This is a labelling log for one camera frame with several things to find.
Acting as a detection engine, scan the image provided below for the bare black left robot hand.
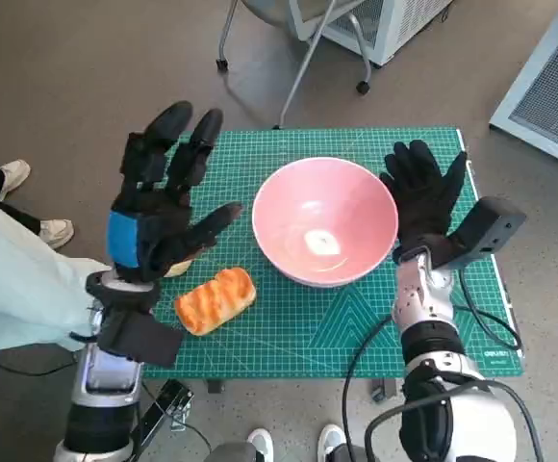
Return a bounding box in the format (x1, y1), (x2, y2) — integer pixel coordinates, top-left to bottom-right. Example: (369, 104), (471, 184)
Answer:
(105, 99), (244, 285)

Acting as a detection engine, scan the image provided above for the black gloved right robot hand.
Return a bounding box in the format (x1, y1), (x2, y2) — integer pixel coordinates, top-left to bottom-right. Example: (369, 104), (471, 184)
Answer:
(378, 139), (469, 256)

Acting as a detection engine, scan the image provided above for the round toy bread bun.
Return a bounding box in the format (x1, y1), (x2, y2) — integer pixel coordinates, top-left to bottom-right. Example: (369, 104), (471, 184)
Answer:
(163, 257), (194, 278)

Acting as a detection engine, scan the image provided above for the long orange toy bread loaf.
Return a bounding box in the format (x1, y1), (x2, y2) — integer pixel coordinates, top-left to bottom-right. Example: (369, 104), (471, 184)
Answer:
(174, 268), (257, 337)

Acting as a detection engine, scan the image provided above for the pink bowl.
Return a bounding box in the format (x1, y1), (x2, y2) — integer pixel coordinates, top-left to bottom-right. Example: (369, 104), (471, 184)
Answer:
(251, 158), (399, 289)

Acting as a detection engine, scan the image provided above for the person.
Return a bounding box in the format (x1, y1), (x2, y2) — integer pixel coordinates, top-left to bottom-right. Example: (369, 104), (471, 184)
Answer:
(0, 158), (114, 355)

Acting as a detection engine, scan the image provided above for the green cutting mat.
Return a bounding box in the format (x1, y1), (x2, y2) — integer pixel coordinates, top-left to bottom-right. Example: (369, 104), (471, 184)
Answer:
(141, 126), (525, 380)

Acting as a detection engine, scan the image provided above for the white mesh-panel unit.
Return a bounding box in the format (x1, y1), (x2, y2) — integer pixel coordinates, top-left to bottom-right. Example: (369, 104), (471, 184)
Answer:
(489, 0), (558, 173)

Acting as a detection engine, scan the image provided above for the white vented cabinet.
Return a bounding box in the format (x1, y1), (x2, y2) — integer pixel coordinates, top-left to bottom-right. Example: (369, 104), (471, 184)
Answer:
(288, 0), (453, 66)

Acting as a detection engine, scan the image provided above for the grey office chair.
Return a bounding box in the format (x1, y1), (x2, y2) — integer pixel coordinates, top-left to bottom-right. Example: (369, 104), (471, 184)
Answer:
(215, 0), (372, 130)

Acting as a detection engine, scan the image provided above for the black stand with metal clamp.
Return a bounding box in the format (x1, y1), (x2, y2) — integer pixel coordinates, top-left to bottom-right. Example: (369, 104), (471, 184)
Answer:
(129, 379), (194, 462)

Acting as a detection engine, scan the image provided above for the white shoe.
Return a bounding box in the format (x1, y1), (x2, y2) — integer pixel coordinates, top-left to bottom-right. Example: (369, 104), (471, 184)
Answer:
(317, 423), (348, 462)
(245, 427), (274, 462)

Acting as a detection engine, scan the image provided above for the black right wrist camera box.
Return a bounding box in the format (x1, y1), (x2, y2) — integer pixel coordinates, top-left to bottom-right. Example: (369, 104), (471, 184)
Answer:
(432, 195), (526, 270)

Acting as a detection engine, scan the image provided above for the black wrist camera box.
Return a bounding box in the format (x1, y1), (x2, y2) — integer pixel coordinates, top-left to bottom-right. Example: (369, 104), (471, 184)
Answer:
(432, 195), (526, 270)
(98, 312), (184, 370)

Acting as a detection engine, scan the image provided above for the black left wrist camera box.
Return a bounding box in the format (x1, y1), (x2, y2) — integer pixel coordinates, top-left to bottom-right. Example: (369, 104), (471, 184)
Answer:
(98, 312), (184, 370)

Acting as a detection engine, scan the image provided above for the black floor cable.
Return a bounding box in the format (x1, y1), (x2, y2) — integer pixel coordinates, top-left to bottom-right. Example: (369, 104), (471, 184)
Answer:
(0, 350), (78, 376)

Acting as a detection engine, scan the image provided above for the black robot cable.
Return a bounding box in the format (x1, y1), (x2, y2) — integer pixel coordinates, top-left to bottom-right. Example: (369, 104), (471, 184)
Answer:
(341, 312), (398, 462)

